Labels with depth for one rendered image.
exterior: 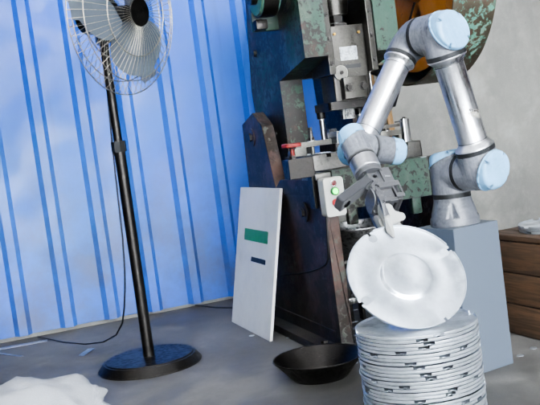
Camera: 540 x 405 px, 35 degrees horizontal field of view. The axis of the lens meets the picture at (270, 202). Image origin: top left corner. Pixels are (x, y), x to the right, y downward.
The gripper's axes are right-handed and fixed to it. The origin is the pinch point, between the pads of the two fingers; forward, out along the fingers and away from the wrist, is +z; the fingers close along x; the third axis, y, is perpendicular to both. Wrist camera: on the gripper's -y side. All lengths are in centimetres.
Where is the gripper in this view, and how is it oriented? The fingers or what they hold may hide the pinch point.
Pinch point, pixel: (388, 235)
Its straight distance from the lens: 216.9
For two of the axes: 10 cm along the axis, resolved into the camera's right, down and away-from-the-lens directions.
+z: 2.8, 7.7, -5.7
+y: 9.5, -1.5, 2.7
